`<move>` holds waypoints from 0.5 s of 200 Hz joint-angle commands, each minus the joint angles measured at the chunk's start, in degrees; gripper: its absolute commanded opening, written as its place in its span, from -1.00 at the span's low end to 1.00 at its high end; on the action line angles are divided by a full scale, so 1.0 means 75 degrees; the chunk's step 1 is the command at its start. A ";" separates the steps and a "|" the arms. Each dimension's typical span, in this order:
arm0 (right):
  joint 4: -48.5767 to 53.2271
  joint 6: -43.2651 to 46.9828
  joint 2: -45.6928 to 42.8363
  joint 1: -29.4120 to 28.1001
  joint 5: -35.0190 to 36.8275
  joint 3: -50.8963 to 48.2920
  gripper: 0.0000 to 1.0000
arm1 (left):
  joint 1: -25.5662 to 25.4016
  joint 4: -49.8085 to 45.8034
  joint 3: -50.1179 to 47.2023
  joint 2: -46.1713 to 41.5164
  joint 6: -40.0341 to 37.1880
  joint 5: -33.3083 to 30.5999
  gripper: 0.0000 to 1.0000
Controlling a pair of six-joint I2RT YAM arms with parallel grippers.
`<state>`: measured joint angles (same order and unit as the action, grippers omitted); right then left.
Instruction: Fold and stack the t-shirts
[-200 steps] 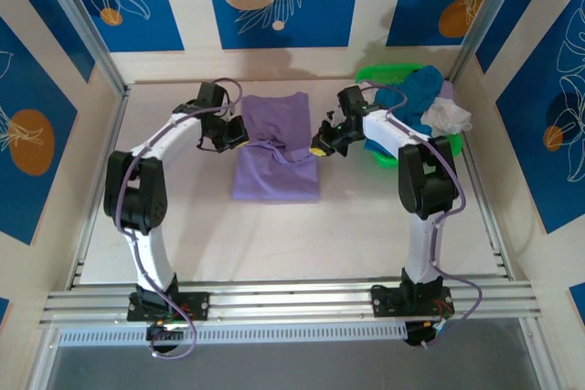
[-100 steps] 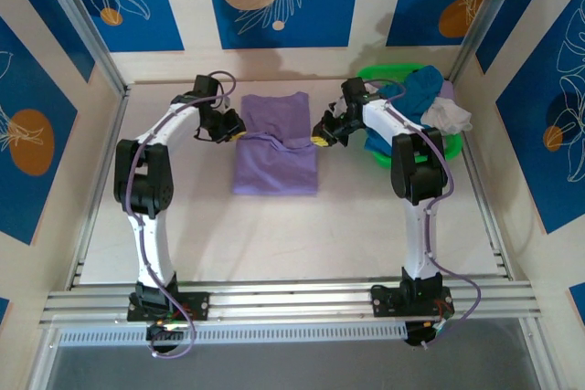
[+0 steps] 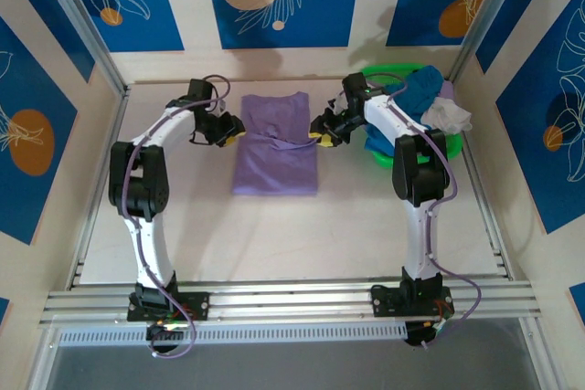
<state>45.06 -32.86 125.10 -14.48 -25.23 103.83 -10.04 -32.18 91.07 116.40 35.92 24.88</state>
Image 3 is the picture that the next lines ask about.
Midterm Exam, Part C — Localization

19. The purple t-shirt with white print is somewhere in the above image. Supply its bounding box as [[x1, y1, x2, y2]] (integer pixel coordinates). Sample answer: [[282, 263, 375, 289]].
[[231, 91, 320, 197]]

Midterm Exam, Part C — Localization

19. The green plastic basket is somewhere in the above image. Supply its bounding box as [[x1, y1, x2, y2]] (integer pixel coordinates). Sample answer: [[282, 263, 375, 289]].
[[360, 63, 463, 167]]

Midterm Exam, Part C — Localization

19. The blue t-shirt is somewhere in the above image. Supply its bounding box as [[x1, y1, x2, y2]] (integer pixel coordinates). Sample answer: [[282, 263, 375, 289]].
[[364, 66, 444, 156]]

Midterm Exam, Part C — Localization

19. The grey base panel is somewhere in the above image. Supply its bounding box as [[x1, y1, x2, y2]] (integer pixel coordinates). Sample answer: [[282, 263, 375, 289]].
[[27, 316, 563, 390]]

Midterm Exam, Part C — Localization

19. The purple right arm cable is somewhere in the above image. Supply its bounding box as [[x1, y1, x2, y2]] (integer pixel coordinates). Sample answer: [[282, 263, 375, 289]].
[[365, 74, 484, 351]]

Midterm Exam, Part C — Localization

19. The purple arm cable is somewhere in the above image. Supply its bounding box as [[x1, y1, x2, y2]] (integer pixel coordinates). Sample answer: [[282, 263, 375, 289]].
[[119, 73, 232, 360], [365, 74, 484, 351]]

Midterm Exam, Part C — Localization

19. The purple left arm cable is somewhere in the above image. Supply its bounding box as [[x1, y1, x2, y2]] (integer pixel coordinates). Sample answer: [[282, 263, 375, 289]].
[[119, 73, 232, 360]]

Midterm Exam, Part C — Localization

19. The aluminium cross rail frame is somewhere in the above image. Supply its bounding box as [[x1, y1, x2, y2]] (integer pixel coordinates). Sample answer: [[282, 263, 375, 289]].
[[38, 278, 543, 328]]

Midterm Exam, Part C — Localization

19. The aluminium frame post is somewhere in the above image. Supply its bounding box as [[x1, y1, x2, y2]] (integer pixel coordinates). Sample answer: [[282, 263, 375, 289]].
[[450, 0, 534, 85], [34, 0, 130, 95]]

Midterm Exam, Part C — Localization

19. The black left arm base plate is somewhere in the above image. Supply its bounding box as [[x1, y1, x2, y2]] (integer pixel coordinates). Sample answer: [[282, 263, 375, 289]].
[[126, 291, 211, 322]]

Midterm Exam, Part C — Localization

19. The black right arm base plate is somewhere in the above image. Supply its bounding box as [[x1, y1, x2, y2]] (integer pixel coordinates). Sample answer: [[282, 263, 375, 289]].
[[370, 284, 454, 318]]

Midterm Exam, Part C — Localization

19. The white slotted cable duct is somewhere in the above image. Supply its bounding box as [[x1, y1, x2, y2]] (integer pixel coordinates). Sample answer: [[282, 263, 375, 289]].
[[57, 321, 408, 348]]

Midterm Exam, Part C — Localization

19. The black cable bracket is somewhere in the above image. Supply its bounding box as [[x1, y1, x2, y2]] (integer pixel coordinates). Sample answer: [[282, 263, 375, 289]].
[[145, 323, 185, 355], [404, 320, 442, 349]]

